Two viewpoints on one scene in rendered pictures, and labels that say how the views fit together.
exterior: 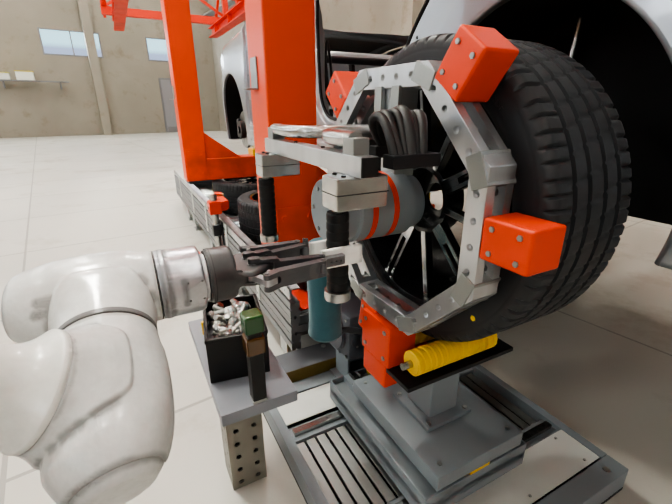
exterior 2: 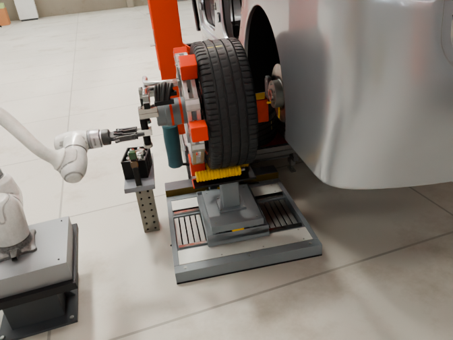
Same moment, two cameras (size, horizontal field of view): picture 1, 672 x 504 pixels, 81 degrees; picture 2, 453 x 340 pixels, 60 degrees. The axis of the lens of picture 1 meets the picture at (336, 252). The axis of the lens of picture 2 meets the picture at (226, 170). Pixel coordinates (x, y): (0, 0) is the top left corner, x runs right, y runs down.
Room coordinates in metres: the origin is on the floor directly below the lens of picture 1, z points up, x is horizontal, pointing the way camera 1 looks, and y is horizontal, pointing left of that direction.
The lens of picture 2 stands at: (-0.96, -0.95, 1.52)
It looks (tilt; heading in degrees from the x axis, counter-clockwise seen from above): 28 degrees down; 20
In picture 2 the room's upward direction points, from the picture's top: 5 degrees counter-clockwise
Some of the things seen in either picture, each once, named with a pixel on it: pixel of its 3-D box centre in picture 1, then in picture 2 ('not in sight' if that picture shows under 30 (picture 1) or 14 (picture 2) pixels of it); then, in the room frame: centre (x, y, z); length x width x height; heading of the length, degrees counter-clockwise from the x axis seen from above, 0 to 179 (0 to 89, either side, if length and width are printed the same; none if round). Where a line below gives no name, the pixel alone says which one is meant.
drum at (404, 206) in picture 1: (367, 205); (176, 111); (0.81, -0.07, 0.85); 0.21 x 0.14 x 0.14; 118
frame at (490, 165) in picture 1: (395, 201); (189, 109); (0.84, -0.13, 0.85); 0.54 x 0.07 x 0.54; 28
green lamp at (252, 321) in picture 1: (252, 321); (132, 154); (0.69, 0.17, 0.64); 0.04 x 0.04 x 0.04; 28
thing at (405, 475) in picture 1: (417, 417); (230, 212); (0.97, -0.25, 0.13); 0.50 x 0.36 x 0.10; 28
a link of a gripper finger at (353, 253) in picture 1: (341, 256); (144, 133); (0.56, -0.01, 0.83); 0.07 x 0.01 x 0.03; 118
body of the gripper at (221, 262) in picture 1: (237, 270); (111, 136); (0.51, 0.14, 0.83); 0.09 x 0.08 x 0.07; 118
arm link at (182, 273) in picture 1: (182, 280); (96, 138); (0.47, 0.20, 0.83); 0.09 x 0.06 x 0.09; 28
